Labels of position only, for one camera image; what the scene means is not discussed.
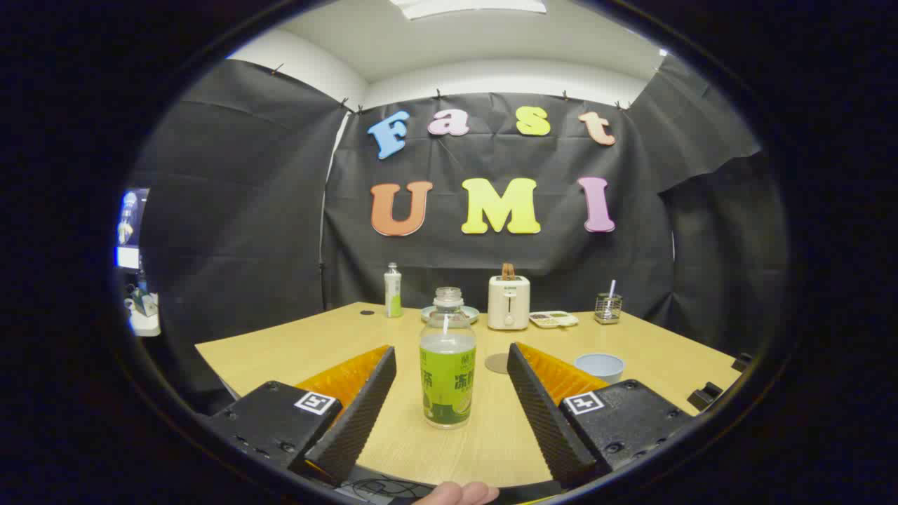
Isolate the monitor screen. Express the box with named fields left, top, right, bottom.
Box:
left=116, top=187, right=150, bottom=271

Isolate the wooden table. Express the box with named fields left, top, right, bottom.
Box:
left=194, top=302, right=744, bottom=488

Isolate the white object beside table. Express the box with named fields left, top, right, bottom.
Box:
left=125, top=291, right=161, bottom=337

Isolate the small white green bottle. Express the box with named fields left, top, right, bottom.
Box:
left=384, top=262, right=403, bottom=318

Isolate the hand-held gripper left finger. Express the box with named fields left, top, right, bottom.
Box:
left=200, top=344, right=398, bottom=486

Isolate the green label juice bottle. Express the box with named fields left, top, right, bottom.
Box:
left=420, top=286, right=477, bottom=429

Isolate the wire mesh holder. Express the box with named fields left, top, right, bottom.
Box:
left=594, top=293, right=623, bottom=325

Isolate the white divided snack tray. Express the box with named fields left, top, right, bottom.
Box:
left=529, top=311, right=580, bottom=329

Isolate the light blue cup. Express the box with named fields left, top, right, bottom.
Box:
left=574, top=353, right=625, bottom=385

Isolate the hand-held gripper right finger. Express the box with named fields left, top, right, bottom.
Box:
left=507, top=342, right=695, bottom=488

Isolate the pale green plate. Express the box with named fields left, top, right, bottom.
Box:
left=421, top=305, right=481, bottom=325

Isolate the white toaster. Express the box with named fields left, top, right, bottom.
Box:
left=488, top=275, right=531, bottom=331

